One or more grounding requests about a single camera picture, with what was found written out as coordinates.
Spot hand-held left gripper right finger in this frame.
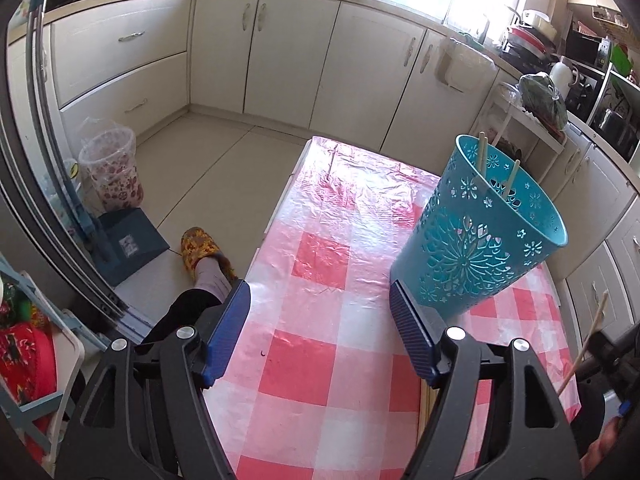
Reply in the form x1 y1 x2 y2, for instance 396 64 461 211
389 280 583 480

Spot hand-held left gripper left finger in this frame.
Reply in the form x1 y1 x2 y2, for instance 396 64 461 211
62 280 251 480

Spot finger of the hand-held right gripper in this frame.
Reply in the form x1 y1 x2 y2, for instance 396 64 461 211
575 332 608 383

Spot blue perforated plastic basket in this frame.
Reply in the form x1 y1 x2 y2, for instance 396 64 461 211
390 133 569 320

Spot person's right hand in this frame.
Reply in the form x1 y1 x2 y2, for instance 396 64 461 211
585 417 633 471

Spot person's leg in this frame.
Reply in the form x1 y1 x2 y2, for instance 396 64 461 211
145 256 236 346

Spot yellow floral slipper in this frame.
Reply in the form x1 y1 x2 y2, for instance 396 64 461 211
180 227 238 281

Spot pink checked plastic tablecloth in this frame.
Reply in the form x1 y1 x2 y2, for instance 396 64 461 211
202 135 583 480

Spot blue dustpan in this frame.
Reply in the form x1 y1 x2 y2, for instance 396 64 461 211
95 207 171 288

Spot blue white folding rack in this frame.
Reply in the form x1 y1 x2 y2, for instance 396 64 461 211
0 255 86 480

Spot floral print trash bin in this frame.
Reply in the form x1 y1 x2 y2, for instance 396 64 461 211
77 117 146 211

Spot red floral plate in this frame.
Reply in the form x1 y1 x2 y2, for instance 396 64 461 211
0 322 57 406

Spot metal cooking pot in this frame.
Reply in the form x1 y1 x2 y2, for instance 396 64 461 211
597 107 637 147

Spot white shelf rack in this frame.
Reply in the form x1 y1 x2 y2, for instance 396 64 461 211
482 82 568 161

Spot grey refrigerator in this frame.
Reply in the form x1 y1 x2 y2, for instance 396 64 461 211
0 0 136 343

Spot green bagged vegetables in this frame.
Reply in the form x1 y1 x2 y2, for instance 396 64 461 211
517 72 569 131

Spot white hanging door bin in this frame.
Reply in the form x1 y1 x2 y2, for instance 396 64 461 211
437 37 496 92

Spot cream base cabinets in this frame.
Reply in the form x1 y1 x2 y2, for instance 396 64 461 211
192 0 640 333

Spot white jug kettle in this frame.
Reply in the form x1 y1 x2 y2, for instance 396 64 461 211
549 60 581 100

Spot cream drawer unit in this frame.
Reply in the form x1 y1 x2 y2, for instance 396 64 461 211
50 0 193 136

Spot black microwave oven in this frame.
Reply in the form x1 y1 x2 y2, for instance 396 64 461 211
565 27 613 68

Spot dish rack with dishes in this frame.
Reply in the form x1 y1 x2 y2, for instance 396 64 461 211
500 7 558 68

